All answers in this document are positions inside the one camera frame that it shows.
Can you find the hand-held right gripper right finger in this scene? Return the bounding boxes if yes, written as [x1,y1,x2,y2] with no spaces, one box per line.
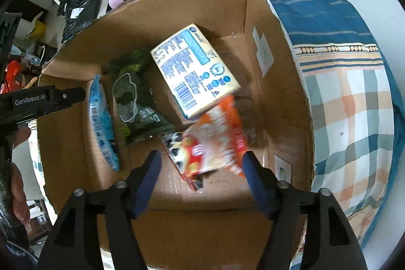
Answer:
[242,150,368,270]

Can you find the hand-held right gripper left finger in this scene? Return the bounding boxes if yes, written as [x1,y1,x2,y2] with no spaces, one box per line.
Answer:
[37,150,163,270]

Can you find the blue snack packet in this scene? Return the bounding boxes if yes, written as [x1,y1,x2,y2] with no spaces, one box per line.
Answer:
[89,74,121,172]

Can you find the orange snack packet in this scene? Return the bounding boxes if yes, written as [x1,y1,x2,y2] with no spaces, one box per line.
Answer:
[183,95,248,179]

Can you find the red plastic bag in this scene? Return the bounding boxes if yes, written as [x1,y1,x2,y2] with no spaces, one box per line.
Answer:
[2,60,24,94]

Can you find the white blue snack box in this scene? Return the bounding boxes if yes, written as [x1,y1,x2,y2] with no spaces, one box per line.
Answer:
[150,23,241,119]

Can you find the person's left hand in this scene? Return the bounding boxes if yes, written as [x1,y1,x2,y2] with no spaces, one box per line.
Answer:
[11,127,32,234]

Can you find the plaid blue bedsheet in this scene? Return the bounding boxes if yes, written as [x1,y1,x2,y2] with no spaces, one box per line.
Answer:
[267,0,402,270]

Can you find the dark green snack packet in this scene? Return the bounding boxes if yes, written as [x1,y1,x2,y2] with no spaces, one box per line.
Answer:
[106,48,174,147]

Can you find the cardboard box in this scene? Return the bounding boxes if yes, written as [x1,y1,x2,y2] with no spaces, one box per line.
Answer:
[37,0,316,270]

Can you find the black plastic bag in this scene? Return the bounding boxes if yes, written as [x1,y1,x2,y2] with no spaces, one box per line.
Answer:
[57,0,105,44]

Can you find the yellow plastic bag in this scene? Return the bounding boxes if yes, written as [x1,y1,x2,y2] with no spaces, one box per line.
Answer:
[27,12,48,41]

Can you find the red black-white snack packet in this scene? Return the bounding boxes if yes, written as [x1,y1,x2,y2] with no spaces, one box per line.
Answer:
[161,131,206,191]

